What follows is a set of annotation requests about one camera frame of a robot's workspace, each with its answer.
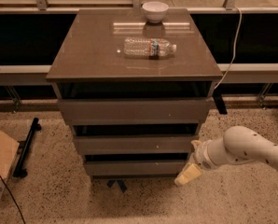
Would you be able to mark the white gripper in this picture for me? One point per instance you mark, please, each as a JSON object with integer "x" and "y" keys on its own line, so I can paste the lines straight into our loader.
{"x": 202, "y": 157}

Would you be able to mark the grey bottom drawer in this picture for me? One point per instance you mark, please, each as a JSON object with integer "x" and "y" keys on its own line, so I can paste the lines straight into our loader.
{"x": 126, "y": 168}

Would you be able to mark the grey drawer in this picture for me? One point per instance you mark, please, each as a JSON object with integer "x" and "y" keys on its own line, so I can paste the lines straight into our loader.
{"x": 116, "y": 112}
{"x": 103, "y": 145}
{"x": 126, "y": 168}

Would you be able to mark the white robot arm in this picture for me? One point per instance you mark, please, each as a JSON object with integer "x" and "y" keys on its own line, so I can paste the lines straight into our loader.
{"x": 238, "y": 145}

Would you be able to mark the grey middle drawer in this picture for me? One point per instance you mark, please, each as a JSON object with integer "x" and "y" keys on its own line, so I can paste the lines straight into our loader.
{"x": 103, "y": 145}

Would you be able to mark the grey top drawer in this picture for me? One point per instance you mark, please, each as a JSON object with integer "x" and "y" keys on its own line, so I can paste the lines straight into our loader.
{"x": 116, "y": 112}

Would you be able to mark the grey drawer cabinet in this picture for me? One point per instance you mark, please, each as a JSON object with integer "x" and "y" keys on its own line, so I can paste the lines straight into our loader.
{"x": 91, "y": 65}

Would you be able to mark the clear plastic water bottle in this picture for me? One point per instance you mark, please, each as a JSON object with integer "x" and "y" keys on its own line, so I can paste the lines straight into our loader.
{"x": 151, "y": 48}

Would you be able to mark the metal window railing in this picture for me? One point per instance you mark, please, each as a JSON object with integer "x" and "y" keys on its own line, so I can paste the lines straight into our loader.
{"x": 232, "y": 72}

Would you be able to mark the white ceramic bowl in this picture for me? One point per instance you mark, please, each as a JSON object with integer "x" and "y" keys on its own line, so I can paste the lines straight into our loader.
{"x": 155, "y": 11}

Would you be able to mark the black metal stand bar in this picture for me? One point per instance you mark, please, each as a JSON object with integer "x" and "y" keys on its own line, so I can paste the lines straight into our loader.
{"x": 24, "y": 146}

